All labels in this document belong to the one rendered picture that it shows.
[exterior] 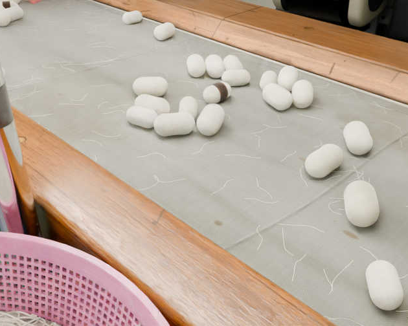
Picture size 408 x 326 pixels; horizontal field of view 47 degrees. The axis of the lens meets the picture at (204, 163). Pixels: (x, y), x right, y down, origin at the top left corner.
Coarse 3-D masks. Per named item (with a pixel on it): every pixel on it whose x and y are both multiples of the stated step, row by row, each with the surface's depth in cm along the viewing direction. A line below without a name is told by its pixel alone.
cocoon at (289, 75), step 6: (288, 66) 50; (282, 72) 49; (288, 72) 49; (294, 72) 49; (282, 78) 49; (288, 78) 48; (294, 78) 49; (282, 84) 49; (288, 84) 49; (288, 90) 49
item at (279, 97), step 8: (264, 88) 47; (272, 88) 46; (280, 88) 46; (264, 96) 47; (272, 96) 46; (280, 96) 45; (288, 96) 45; (272, 104) 46; (280, 104) 45; (288, 104) 45
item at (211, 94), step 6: (228, 84) 47; (210, 90) 46; (216, 90) 46; (228, 90) 47; (204, 96) 47; (210, 96) 46; (216, 96) 46; (228, 96) 48; (210, 102) 47; (216, 102) 47
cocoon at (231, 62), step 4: (228, 56) 53; (232, 56) 53; (224, 60) 53; (228, 60) 53; (232, 60) 52; (236, 60) 52; (224, 64) 53; (228, 64) 52; (232, 64) 52; (236, 64) 52; (240, 64) 52; (228, 68) 52; (232, 68) 52; (236, 68) 52; (240, 68) 52
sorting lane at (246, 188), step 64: (64, 0) 80; (64, 64) 56; (128, 64) 56; (256, 64) 56; (64, 128) 43; (128, 128) 43; (256, 128) 43; (320, 128) 43; (384, 128) 43; (192, 192) 35; (256, 192) 35; (320, 192) 35; (384, 192) 35; (256, 256) 30; (320, 256) 30; (384, 256) 30; (384, 320) 26
